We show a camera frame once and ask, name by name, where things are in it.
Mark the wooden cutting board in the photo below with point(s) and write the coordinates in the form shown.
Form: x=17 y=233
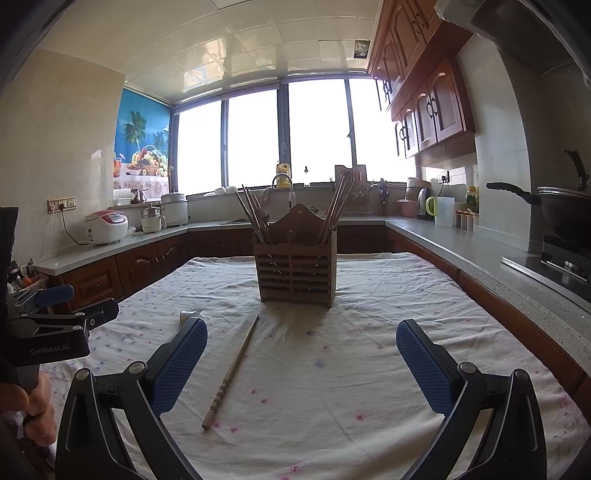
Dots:
x=360 y=171

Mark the grey stone countertop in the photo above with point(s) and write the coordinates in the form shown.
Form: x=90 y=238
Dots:
x=461 y=249

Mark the slim steel fork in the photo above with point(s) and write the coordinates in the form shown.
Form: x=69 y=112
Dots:
x=190 y=315

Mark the person's left hand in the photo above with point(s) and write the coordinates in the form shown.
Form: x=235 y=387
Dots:
x=41 y=415

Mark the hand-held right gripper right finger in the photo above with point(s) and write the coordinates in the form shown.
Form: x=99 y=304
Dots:
x=422 y=364

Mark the red and white rice cooker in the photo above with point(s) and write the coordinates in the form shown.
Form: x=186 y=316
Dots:
x=106 y=228

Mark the yellow detergent bottle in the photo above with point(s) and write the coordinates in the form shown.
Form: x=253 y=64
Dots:
x=282 y=170

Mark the pink plastic bowl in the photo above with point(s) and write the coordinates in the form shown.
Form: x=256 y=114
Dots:
x=407 y=207

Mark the yellow-capped sauce bottle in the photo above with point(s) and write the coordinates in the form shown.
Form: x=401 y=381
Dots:
x=471 y=198

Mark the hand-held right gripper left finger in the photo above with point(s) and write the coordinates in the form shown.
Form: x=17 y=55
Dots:
x=180 y=362

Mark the beige lidded pot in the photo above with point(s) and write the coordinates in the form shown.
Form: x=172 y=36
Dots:
x=414 y=189

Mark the spice jar set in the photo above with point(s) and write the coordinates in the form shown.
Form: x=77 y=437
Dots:
x=465 y=220

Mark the small wall socket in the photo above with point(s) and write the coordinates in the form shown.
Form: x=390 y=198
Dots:
x=444 y=176

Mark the knife and scissors holder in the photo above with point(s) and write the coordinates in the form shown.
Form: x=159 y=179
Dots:
x=383 y=198

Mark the steel electric kettle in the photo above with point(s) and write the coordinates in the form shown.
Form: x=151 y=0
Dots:
x=424 y=198

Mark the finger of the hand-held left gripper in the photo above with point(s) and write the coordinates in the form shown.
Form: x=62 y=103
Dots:
x=99 y=311
x=55 y=295

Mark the gas stove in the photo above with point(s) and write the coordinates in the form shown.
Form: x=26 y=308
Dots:
x=554 y=272

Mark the ceiling vent panel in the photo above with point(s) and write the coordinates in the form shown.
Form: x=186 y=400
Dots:
x=363 y=49

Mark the range hood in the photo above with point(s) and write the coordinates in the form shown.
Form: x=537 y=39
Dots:
x=531 y=32

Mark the large kitchen window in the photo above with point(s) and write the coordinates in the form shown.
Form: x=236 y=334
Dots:
x=254 y=138

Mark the wall power outlet strip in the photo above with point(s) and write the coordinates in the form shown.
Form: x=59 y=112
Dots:
x=62 y=204

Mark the steel kitchen faucet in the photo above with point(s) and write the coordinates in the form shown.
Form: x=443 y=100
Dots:
x=291 y=196

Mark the white floral tablecloth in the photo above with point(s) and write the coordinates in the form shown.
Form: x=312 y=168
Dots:
x=332 y=392

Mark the small white electric pot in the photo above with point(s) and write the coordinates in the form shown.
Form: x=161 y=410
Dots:
x=152 y=224

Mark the white cooker with steel lid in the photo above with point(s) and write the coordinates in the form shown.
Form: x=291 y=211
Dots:
x=175 y=212

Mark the cluttered storage basket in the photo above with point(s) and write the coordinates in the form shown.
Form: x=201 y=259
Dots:
x=27 y=277

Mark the wooden upper cabinets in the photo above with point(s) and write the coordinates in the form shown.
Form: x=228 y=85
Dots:
x=443 y=106

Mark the dark metal chopstick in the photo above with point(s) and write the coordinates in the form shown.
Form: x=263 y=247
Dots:
x=270 y=233

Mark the wooden utensil holder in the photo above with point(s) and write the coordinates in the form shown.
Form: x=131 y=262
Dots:
x=295 y=272

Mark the white box container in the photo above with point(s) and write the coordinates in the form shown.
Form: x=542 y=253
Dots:
x=123 y=198

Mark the palm and fruit print blind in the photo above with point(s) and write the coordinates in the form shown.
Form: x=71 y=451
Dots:
x=141 y=134

